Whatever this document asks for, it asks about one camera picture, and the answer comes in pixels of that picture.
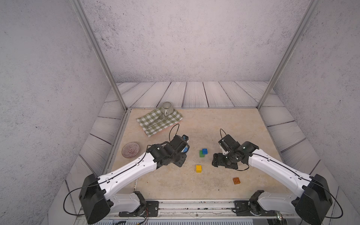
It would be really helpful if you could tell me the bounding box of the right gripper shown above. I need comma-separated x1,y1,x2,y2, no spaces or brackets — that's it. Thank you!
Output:
209,152,236,170

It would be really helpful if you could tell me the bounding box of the orange lego brick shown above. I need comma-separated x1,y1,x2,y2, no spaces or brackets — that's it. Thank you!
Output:
232,177,241,185

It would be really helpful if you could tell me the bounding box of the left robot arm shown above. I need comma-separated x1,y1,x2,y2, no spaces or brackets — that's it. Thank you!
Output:
79,135,190,225

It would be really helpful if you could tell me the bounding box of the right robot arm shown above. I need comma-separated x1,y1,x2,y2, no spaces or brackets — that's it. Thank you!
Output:
212,135,332,225

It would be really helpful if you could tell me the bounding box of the yellow lego brick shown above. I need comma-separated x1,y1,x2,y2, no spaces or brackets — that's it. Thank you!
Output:
196,165,202,173

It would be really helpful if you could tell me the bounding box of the green checkered cloth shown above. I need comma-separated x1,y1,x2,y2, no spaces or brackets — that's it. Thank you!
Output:
136,108,183,137

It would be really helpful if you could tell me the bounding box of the striped ceramic cup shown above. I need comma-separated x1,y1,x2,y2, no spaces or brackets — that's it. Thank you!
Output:
161,102,174,116

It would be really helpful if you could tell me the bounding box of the pink glass plate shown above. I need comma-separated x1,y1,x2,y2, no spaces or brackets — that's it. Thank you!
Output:
121,142,140,158

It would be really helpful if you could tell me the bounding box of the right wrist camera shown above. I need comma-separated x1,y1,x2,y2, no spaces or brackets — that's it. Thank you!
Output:
218,135,241,155

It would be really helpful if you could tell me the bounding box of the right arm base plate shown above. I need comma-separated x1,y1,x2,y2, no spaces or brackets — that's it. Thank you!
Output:
232,201,277,217

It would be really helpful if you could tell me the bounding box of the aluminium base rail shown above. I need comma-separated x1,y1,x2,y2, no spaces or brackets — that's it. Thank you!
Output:
73,198,324,225

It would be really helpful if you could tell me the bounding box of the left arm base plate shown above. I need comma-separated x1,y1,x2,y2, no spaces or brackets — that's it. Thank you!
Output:
119,201,159,218

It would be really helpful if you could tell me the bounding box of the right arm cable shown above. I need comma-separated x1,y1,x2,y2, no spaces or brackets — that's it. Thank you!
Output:
309,174,344,219

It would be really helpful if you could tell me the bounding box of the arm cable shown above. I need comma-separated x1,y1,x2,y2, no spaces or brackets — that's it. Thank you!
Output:
309,174,344,219
63,182,102,217

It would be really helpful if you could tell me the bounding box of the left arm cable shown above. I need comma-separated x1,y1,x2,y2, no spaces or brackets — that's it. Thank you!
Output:
63,182,102,217

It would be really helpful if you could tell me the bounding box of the aluminium corner post left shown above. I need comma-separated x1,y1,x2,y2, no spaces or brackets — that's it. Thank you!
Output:
70,0,127,111

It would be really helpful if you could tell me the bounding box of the aluminium corner post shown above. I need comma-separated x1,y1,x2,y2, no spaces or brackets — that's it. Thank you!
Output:
70,0,127,111
256,0,321,111

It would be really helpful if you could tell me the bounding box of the aluminium corner post right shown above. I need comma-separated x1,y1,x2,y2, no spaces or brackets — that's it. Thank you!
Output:
256,0,321,111

